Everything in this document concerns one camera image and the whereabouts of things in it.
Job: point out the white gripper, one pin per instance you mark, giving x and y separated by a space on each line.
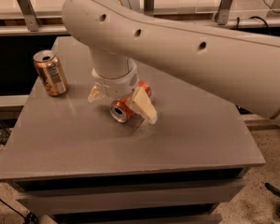
118 87

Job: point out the red coke can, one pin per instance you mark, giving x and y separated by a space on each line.
119 109

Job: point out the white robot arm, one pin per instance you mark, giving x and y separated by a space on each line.
239 67

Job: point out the gold soda can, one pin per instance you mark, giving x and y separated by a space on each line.
51 72

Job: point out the grey drawer cabinet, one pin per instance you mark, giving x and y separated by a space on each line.
68 159

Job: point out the left metal bracket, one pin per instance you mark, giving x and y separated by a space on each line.
29 15

